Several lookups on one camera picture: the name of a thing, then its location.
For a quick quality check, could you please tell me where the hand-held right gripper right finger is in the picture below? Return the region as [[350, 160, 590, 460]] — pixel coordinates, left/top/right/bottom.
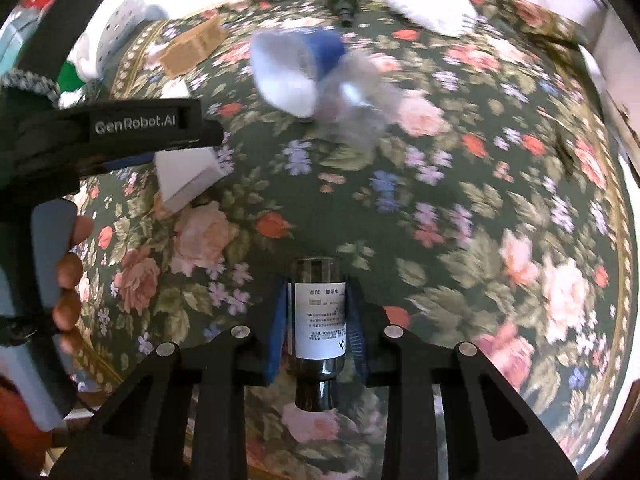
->
[[345, 277, 581, 480]]

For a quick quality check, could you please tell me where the grey braided strap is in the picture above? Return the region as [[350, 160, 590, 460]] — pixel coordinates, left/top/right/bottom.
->
[[0, 70, 62, 107]]

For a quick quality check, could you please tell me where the person's left hand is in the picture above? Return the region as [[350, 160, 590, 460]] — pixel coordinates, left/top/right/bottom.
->
[[51, 214, 96, 335]]

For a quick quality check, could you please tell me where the small black bottle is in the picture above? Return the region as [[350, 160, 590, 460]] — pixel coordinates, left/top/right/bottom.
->
[[326, 0, 359, 27]]

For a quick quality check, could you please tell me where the blue paper cup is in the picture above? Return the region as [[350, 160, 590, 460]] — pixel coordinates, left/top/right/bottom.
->
[[249, 29, 347, 120]]

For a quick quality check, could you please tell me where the dark glass bottle white label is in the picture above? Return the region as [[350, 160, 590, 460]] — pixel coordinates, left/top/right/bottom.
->
[[287, 256, 348, 413]]

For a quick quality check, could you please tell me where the black foam block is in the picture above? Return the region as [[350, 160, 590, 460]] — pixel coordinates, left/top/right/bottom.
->
[[14, 0, 109, 92]]

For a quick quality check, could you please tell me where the white perforated basket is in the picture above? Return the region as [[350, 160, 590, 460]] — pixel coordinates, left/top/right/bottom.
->
[[75, 0, 168, 83]]

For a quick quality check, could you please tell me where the floral tablecloth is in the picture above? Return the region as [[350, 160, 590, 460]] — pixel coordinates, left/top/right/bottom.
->
[[65, 0, 639, 480]]

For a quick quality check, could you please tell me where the white crumpled tissue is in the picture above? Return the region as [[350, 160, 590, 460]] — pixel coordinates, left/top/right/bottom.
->
[[379, 0, 479, 39]]

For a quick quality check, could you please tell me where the clear plastic bottle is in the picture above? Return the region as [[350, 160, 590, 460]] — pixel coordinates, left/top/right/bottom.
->
[[312, 52, 416, 153]]

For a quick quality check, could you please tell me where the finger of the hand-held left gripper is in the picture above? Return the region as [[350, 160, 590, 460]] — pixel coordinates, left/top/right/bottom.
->
[[200, 118, 224, 150], [102, 150, 158, 172]]

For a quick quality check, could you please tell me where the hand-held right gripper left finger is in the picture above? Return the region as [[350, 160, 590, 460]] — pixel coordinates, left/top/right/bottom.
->
[[50, 280, 296, 480]]

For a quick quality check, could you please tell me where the small white box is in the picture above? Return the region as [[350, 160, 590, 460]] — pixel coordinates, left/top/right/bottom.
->
[[154, 147, 225, 211]]

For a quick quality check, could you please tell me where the white paper scrap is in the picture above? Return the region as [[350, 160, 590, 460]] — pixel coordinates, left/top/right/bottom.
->
[[160, 79, 192, 100]]

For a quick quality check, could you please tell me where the brown cardboard piece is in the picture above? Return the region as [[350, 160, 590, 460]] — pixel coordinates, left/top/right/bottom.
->
[[159, 14, 227, 79]]

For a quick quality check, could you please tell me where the green bag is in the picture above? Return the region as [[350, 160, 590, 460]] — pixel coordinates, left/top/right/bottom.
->
[[56, 60, 87, 97]]

